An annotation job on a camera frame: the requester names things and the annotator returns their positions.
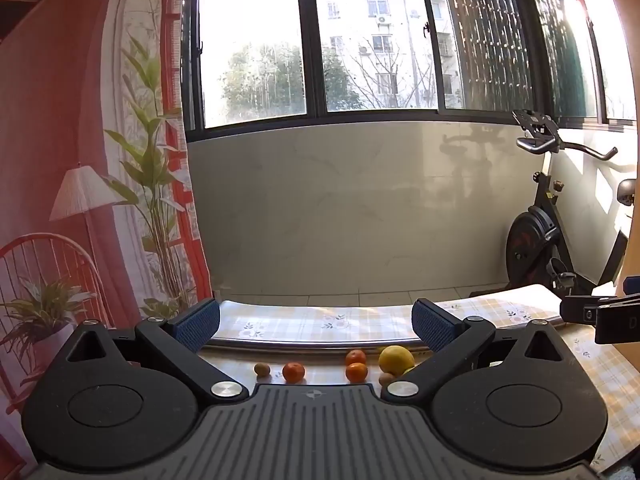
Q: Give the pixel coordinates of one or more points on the long metal pole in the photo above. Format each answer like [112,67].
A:
[310,346]

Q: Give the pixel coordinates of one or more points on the black exercise bike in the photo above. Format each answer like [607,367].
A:
[532,240]

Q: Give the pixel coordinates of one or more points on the large yellow grapefruit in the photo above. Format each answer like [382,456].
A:
[395,359]

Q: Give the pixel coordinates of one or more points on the wooden board panel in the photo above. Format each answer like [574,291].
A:
[632,267]

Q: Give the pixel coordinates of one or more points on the white apartment building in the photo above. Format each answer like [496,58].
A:
[385,50]

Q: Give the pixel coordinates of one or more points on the checkered floral tablecloth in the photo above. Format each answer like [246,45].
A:
[325,322]

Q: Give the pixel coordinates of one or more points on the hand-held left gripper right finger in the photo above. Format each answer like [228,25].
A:
[432,327]

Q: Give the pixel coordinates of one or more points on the small brown kiwi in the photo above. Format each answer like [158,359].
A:
[262,369]
[385,379]

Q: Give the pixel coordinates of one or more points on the black framed window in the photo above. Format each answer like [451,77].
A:
[307,45]

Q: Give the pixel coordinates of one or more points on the small tangerine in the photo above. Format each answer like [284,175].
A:
[356,372]
[293,371]
[355,357]

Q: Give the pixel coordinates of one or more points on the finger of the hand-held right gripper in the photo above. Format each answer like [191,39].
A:
[580,310]
[631,302]

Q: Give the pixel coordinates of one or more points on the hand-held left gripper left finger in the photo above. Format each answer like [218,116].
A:
[197,325]

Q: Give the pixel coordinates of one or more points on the printed wall cloth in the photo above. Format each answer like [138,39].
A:
[60,125]

